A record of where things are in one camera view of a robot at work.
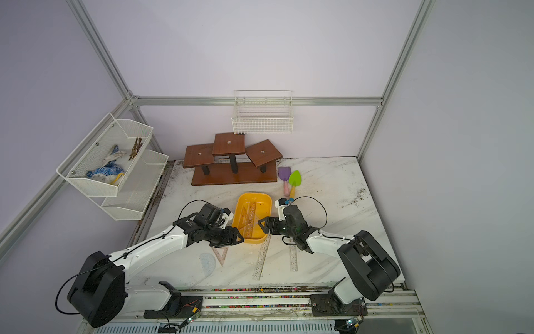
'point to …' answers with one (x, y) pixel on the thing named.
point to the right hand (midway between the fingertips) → (266, 225)
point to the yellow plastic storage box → (263, 209)
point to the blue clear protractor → (208, 264)
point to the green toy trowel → (295, 180)
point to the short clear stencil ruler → (293, 258)
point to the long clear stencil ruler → (261, 257)
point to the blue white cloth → (110, 172)
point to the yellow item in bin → (117, 178)
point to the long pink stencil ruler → (250, 219)
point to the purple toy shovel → (284, 172)
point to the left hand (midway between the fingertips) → (237, 243)
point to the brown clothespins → (135, 147)
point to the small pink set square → (220, 258)
